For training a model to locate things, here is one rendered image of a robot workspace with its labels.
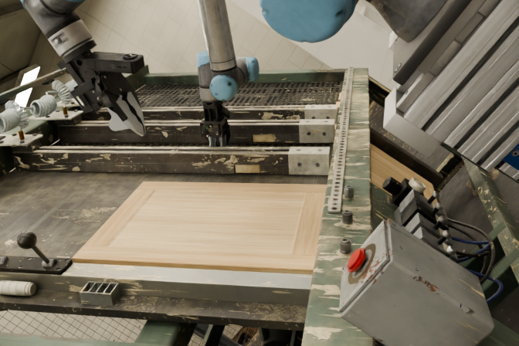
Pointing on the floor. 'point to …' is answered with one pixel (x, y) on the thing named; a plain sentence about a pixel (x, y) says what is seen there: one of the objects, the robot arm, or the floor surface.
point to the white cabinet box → (374, 55)
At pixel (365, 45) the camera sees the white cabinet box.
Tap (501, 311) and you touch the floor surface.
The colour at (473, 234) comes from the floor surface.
